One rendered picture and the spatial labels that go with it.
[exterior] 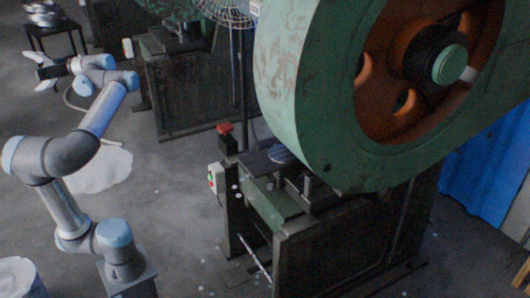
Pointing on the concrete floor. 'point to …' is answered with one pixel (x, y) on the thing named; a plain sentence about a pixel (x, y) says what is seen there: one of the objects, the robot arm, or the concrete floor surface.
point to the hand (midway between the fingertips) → (27, 72)
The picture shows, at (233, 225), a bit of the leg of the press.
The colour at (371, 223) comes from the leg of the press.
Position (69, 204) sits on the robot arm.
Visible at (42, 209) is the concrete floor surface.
